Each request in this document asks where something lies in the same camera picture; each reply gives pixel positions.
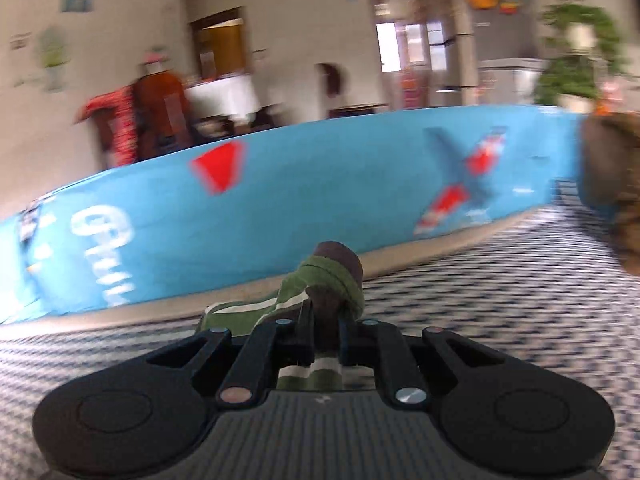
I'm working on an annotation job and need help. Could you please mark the green brown striped shirt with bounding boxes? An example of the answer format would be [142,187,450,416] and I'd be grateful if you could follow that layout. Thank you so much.
[196,240,364,391]

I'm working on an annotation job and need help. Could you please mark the houndstooth sofa seat cushion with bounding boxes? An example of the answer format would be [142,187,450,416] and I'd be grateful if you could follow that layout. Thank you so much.
[1,182,639,479]

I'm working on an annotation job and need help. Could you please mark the blue printed sofa back cover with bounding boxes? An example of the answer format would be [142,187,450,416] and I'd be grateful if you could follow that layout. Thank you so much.
[1,105,584,323]

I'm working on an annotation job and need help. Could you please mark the brown plush toy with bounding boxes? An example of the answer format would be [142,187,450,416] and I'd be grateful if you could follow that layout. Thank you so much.
[579,113,639,276]

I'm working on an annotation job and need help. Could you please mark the red patterned cloth on chair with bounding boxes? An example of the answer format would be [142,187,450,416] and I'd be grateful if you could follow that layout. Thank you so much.
[75,86,138,169]

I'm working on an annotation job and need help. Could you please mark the dark wooden dining chair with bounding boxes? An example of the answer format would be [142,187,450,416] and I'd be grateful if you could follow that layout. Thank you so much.
[92,70,194,166]

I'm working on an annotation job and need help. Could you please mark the white clothed dining table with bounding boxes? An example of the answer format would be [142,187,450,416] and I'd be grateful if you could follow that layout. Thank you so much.
[186,74,260,122]

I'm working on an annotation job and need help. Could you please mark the silver refrigerator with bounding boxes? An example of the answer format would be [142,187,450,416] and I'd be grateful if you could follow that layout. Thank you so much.
[430,8,544,106]

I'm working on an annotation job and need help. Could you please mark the green potted plant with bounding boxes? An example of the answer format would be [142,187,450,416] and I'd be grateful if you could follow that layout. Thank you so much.
[533,0,626,106]

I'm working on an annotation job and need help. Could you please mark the dark wooden chair right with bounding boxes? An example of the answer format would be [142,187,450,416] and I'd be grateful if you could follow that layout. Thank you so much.
[316,63,344,100]

